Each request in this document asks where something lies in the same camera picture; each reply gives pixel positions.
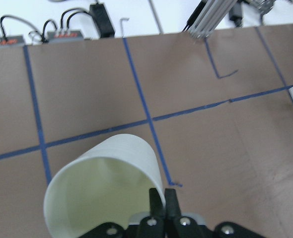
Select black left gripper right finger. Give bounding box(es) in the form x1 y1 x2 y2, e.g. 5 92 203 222
164 188 199 238

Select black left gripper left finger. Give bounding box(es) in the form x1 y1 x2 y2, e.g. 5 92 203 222
136 188 165 238

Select cream white cup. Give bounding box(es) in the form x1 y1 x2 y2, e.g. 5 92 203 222
43 134 166 238

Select black power adapter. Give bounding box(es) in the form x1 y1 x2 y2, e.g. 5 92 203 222
89 3 115 38

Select aluminium frame post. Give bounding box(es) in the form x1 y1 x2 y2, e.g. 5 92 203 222
185 0 237 39

